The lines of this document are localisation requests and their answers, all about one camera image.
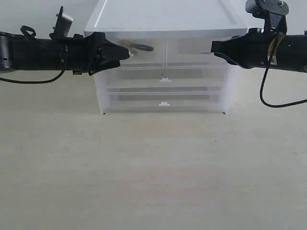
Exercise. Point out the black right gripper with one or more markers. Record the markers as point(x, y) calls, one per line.
point(248, 51)

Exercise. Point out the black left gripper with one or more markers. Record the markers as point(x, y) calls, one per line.
point(84, 54)

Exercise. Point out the keychain with black strap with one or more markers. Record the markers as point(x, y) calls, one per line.
point(134, 47)

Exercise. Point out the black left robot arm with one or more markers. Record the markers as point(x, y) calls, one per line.
point(18, 52)

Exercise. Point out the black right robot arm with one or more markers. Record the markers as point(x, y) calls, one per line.
point(289, 52)

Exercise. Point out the wide bottom drawer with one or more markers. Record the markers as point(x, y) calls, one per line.
point(116, 101)

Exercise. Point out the wide drawer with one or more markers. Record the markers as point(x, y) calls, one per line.
point(116, 101)
point(167, 77)

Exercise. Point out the translucent plastic drawer cabinet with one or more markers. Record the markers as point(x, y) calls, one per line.
point(165, 20)

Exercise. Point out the wide middle drawer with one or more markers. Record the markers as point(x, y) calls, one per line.
point(167, 77)

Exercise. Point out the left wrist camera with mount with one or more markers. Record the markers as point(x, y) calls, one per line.
point(62, 26)

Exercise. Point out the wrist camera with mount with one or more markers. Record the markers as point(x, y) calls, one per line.
point(62, 26)
point(273, 12)

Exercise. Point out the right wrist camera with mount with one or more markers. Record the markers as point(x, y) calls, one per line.
point(273, 12)

